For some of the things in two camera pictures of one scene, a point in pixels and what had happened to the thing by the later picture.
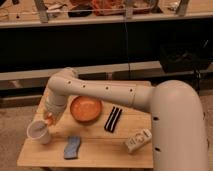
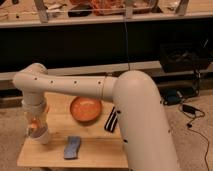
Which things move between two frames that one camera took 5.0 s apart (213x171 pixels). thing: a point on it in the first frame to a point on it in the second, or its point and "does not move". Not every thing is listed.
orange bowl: [86, 109] does not move
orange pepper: [50, 120] to [34, 124]
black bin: [184, 57] does not move
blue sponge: [71, 147] does not move
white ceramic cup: [38, 131] does not move
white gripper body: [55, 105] to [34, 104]
